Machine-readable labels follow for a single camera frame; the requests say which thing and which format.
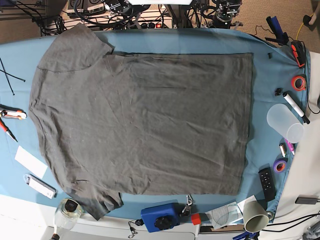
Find blue table cloth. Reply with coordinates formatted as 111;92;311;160
0;29;307;213

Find translucent plastic cup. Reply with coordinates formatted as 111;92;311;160
266;103;304;144

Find grey T-shirt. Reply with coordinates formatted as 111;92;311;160
29;24;253;220

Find silver carabiner clip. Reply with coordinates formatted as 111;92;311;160
186;194;193;206

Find blue black clamp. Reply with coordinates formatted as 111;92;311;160
265;16;289;46

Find blue box with knob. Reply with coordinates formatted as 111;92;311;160
140;203;180;233

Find black power strip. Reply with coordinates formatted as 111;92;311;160
139;22;172;29

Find orange black tool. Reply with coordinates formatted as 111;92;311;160
291;40;306;68

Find pink marker pen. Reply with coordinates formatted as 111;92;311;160
284;138;295;155

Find white paper card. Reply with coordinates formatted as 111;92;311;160
14;145;48;179

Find small black clip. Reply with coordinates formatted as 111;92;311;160
274;87;283;96

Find printed paper sheet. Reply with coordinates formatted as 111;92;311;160
205;195;257;230

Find orange white utility knife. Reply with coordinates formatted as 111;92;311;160
0;104;27;120

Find white packaged stick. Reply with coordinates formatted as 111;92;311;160
23;174;57;199

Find clear glass jar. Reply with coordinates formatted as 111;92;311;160
54;198;83;233

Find red handled pliers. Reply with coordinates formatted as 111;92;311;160
0;118;18;142

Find black white marker pen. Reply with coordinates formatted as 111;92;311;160
282;91;310;124

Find small red cube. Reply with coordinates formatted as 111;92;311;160
191;213;202;226

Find black remote control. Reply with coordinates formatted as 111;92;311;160
258;167;276;202

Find small white battery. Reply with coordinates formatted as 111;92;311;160
279;143;287;158

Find purple tape roll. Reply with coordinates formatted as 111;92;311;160
273;157;288;173

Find red tape roll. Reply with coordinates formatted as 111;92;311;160
291;75;307;92

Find black cable ties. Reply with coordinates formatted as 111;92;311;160
0;58;26;96

